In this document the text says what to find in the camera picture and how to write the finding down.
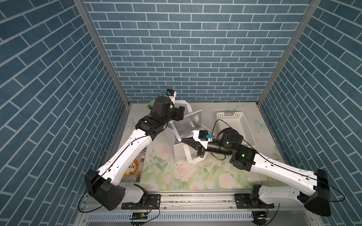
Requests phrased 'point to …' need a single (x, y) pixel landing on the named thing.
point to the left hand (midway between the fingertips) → (183, 107)
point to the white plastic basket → (236, 120)
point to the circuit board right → (259, 217)
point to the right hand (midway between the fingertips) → (185, 139)
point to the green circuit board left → (140, 215)
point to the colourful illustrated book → (134, 172)
